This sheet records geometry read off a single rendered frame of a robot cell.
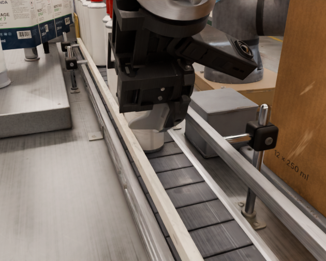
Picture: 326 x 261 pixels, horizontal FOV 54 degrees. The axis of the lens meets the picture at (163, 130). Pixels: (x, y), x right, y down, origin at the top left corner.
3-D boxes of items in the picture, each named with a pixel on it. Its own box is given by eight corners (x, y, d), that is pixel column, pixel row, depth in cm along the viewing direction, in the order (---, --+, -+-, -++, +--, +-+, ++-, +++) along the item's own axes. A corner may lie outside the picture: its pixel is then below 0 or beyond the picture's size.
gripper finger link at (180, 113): (155, 108, 43) (166, 60, 36) (167, 106, 43) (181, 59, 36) (165, 138, 40) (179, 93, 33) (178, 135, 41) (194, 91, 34)
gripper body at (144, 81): (106, 69, 39) (108, -25, 29) (172, 63, 42) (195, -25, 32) (119, 119, 35) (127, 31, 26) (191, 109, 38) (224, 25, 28)
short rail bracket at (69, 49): (69, 88, 89) (62, 45, 84) (79, 87, 90) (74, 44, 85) (69, 92, 87) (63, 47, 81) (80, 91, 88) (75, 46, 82)
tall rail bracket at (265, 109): (205, 217, 44) (213, 105, 36) (251, 206, 46) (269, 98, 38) (216, 234, 41) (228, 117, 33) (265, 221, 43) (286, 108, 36)
